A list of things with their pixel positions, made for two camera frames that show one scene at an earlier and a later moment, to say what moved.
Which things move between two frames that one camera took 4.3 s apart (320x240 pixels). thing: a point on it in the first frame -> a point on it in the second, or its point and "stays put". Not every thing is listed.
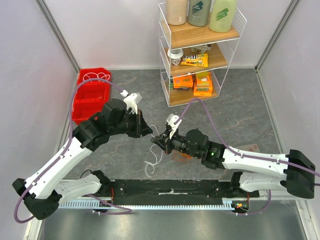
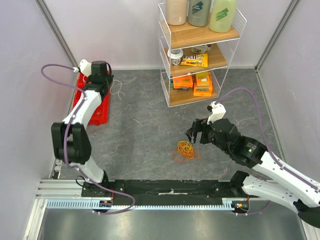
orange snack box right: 203,85 stays put
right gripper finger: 160,142 -> 192,132
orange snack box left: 183,82 stays put
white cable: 151,152 -> 118,91
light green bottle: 222,15 stays put
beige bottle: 176,12 stays put
